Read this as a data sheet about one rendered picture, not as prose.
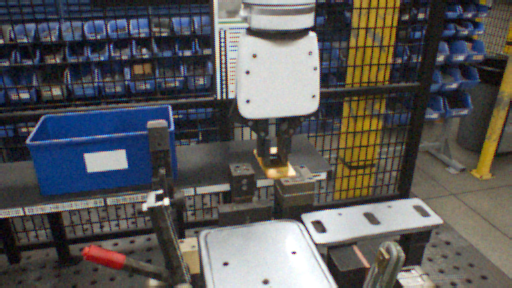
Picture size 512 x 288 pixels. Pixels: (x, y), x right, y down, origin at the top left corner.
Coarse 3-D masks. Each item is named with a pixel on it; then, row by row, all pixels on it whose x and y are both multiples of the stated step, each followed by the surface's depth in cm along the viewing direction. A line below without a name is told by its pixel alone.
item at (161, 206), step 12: (156, 192) 54; (180, 192) 53; (144, 204) 52; (156, 204) 51; (168, 204) 52; (180, 204) 52; (156, 216) 52; (168, 216) 55; (156, 228) 52; (168, 228) 53; (168, 240) 54; (168, 252) 54; (180, 252) 58; (168, 264) 55; (180, 264) 56; (180, 276) 57
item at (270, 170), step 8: (272, 152) 57; (272, 160) 53; (280, 160) 53; (264, 168) 52; (272, 168) 52; (280, 168) 52; (288, 168) 52; (272, 176) 50; (280, 176) 50; (288, 176) 51
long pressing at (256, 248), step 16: (256, 224) 83; (272, 224) 82; (288, 224) 82; (208, 240) 77; (224, 240) 77; (240, 240) 77; (256, 240) 77; (272, 240) 77; (288, 240) 77; (304, 240) 77; (208, 256) 73; (224, 256) 73; (240, 256) 73; (256, 256) 73; (272, 256) 73; (288, 256) 73; (304, 256) 73; (320, 256) 74; (208, 272) 69; (224, 272) 70; (240, 272) 70; (256, 272) 70; (272, 272) 70; (288, 272) 70; (304, 272) 70; (320, 272) 70
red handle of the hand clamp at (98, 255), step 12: (84, 252) 53; (96, 252) 53; (108, 252) 54; (108, 264) 54; (120, 264) 54; (132, 264) 55; (144, 264) 57; (144, 276) 57; (156, 276) 57; (168, 276) 58
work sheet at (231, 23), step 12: (216, 0) 95; (228, 0) 96; (240, 0) 97; (216, 12) 96; (228, 12) 97; (216, 24) 98; (228, 24) 98; (240, 24) 99; (216, 36) 99; (228, 36) 100; (216, 48) 100; (228, 48) 101; (216, 60) 102; (228, 60) 102; (216, 72) 103; (228, 72) 104; (216, 84) 104; (216, 96) 106
